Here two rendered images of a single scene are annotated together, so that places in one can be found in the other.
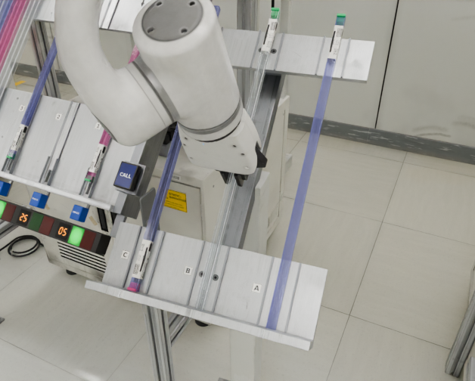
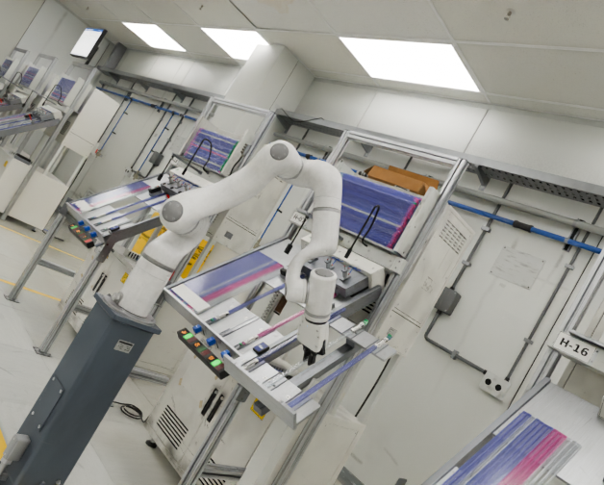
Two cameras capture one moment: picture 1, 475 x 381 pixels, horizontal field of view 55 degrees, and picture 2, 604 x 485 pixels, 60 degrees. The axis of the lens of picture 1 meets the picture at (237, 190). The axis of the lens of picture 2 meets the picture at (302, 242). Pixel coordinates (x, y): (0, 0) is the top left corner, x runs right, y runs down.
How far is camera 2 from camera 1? 1.20 m
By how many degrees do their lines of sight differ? 41
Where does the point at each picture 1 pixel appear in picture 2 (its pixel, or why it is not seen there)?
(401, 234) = not seen: outside the picture
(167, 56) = (316, 278)
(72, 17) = (301, 256)
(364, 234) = not seen: outside the picture
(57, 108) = (247, 315)
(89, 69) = (295, 269)
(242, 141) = (320, 330)
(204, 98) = (318, 300)
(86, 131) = (254, 328)
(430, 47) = not seen: outside the picture
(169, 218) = (248, 420)
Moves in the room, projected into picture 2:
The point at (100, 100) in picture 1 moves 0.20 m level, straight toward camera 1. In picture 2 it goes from (291, 278) to (289, 279)
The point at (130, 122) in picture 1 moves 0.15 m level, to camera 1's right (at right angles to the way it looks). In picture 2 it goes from (294, 290) to (335, 315)
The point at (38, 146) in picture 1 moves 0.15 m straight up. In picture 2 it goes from (227, 322) to (246, 291)
